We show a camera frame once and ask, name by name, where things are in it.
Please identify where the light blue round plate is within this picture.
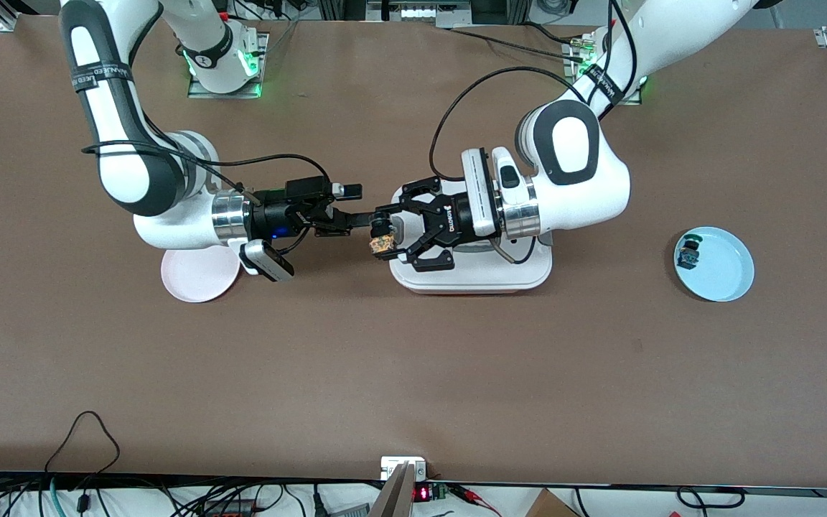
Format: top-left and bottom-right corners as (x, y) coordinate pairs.
(674, 226), (754, 302)

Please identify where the grey wooden bar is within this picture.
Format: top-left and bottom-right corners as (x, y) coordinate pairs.
(369, 463), (415, 517)

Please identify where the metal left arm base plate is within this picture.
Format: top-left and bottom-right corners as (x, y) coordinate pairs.
(563, 36), (643, 106)

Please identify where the black cable loop below table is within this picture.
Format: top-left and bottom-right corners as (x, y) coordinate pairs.
(676, 487), (746, 509)

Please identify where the black cable to arm base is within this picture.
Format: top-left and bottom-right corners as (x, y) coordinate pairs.
(442, 26), (587, 60)

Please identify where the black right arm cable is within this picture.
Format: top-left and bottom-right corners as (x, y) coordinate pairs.
(82, 136), (334, 253)

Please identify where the pink round plate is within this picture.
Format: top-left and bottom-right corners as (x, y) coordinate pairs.
(161, 248), (242, 303)

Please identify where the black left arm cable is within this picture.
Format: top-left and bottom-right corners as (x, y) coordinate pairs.
(429, 0), (637, 265)

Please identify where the brown cardboard box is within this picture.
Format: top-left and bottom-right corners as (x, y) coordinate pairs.
(525, 488), (579, 517)

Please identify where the white lunch box grey handle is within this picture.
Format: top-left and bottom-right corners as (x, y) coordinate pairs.
(388, 208), (553, 294)

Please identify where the red clip lead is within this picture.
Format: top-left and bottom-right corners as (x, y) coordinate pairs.
(449, 484), (502, 517)

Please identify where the aluminium frame with lights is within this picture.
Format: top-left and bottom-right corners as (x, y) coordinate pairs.
(317, 0), (531, 27)

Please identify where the small white socket box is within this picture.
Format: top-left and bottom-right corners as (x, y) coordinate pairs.
(380, 457), (427, 480)

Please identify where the orange black switch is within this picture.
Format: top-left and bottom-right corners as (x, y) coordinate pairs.
(369, 221), (397, 256)

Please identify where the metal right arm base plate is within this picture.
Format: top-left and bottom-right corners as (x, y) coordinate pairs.
(187, 32), (269, 99)

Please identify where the black looped table cable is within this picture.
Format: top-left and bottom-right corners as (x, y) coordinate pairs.
(44, 411), (121, 475)

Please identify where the green blue switch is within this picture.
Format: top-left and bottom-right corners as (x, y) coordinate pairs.
(678, 233), (702, 271)

